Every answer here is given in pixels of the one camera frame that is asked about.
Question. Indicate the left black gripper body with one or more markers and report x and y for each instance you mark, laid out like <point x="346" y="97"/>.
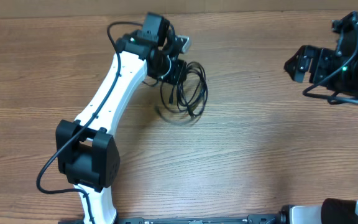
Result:
<point x="174" y="74"/>

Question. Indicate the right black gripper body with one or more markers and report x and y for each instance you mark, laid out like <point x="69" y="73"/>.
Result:
<point x="325" y="66"/>

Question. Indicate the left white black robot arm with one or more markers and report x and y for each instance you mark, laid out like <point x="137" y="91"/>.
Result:
<point x="86" y="150"/>

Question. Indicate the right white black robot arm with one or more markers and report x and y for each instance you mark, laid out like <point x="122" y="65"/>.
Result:
<point x="334" y="78"/>

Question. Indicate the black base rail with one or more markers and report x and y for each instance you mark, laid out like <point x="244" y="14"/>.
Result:
<point x="250" y="219"/>

